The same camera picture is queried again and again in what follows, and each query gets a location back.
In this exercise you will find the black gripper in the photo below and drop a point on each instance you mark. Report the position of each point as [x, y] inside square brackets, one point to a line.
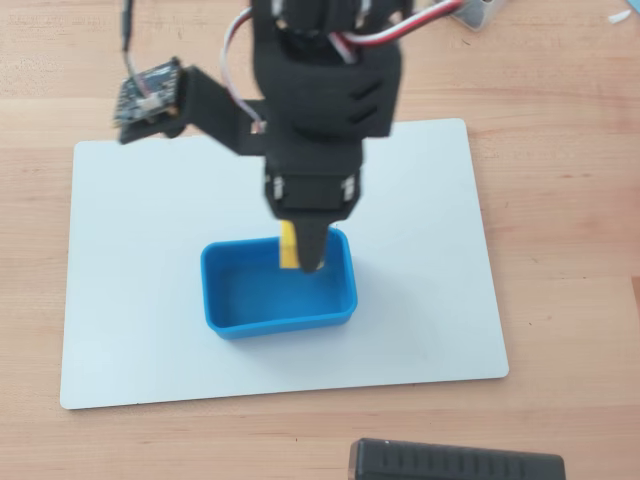
[311, 192]

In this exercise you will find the yellow cube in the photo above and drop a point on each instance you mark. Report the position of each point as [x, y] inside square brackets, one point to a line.
[287, 250]

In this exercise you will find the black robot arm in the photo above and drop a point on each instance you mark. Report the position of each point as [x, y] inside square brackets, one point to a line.
[310, 15]

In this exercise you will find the blue rectangular bin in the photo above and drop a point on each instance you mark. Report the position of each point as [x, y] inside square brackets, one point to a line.
[280, 310]

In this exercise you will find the white rectangular mat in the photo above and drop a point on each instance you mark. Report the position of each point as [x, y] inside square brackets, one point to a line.
[150, 275]

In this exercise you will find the black ribbed device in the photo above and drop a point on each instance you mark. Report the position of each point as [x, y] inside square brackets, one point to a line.
[450, 462]

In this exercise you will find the white object top right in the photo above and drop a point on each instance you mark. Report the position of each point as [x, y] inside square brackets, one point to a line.
[477, 12]

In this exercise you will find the small white scrap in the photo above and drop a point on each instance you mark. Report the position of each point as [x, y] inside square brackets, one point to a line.
[619, 17]

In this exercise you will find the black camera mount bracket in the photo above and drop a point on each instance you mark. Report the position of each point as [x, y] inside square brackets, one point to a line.
[210, 110]

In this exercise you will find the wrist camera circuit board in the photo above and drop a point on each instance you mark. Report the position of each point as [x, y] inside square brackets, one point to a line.
[147, 95]

